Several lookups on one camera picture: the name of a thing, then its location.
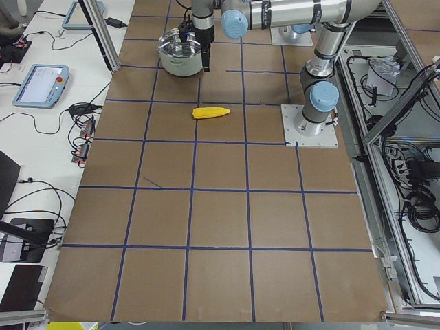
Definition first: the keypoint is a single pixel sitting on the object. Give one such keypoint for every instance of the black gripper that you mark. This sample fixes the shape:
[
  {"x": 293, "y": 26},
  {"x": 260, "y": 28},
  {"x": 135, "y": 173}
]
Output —
[{"x": 205, "y": 38}]

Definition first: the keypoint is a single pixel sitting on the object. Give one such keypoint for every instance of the yellow corn cob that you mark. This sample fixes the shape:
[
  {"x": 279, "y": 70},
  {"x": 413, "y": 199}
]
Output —
[{"x": 201, "y": 113}]

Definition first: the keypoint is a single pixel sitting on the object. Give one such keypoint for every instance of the glass pot lid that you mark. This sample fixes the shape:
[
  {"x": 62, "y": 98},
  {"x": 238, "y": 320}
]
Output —
[{"x": 172, "y": 46}]

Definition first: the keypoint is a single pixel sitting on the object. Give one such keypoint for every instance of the pale green cooking pot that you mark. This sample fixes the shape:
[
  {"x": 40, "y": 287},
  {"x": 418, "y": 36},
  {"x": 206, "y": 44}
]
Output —
[{"x": 182, "y": 66}]

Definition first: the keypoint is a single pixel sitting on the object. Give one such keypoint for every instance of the black power adapter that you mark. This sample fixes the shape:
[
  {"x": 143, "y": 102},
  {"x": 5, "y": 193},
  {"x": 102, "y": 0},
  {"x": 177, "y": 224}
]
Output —
[{"x": 116, "y": 23}]

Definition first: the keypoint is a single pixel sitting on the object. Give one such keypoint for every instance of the far blue teach pendant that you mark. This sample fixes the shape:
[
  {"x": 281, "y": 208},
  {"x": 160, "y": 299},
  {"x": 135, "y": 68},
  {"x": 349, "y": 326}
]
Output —
[{"x": 75, "y": 18}]

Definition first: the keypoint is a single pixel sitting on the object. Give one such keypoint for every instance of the blue teach pendant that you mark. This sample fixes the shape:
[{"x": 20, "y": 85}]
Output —
[
  {"x": 42, "y": 87},
  {"x": 75, "y": 18}
]

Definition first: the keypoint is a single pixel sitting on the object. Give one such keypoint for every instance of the near blue teach pendant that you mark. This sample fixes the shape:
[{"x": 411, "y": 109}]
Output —
[{"x": 42, "y": 87}]

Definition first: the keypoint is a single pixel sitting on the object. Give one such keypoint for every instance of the black monitor stand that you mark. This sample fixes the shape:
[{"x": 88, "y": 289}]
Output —
[{"x": 25, "y": 239}]

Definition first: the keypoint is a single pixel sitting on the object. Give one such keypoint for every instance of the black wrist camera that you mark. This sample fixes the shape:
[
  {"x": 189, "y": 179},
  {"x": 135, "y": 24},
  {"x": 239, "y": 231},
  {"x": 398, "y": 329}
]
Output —
[{"x": 184, "y": 30}]

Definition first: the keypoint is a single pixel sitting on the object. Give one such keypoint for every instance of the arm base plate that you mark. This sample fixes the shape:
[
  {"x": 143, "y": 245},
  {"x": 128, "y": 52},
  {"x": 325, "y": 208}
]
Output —
[
  {"x": 299, "y": 132},
  {"x": 290, "y": 36}
]

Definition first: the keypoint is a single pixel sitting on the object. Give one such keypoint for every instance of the aluminium frame post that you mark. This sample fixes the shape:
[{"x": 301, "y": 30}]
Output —
[{"x": 96, "y": 21}]

